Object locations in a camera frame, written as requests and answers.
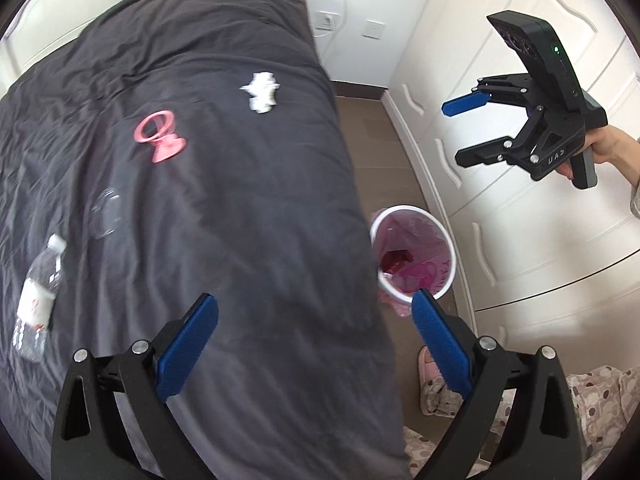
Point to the person's right hand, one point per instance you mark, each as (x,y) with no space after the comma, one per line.
(615,147)

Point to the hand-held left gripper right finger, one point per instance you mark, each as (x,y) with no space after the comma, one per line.
(440,340)

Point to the dark red box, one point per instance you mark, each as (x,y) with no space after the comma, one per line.
(395,260)

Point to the white round bin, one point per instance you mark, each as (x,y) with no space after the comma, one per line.
(448,260)

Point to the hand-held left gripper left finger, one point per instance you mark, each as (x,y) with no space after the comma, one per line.
(187,340)

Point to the clear plastic cup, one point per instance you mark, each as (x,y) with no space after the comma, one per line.
(105,212)

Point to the white wall socket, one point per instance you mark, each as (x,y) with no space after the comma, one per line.
(325,22)

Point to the white crumpled tissue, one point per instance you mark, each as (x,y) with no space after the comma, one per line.
(260,91)

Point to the spotted beige cloth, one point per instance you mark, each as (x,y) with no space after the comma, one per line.
(600,400)

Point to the dark grey blanket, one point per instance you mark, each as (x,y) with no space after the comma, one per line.
(225,185)

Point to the white wardrobe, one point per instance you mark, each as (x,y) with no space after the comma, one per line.
(500,240)

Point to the white wall switch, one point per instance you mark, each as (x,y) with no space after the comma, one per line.
(374,29)

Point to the clear plastic water bottle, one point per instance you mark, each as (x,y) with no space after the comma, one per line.
(37,300)

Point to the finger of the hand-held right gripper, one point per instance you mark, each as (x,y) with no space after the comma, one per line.
(462,102)
(480,152)

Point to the pink slipper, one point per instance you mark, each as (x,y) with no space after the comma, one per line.
(427,365)

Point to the pink bin liner bag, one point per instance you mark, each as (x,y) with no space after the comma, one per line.
(425,272)

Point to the pink suction hook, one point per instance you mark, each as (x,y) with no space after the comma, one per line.
(167,147)

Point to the person's right forearm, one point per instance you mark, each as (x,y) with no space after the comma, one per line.
(635,195)

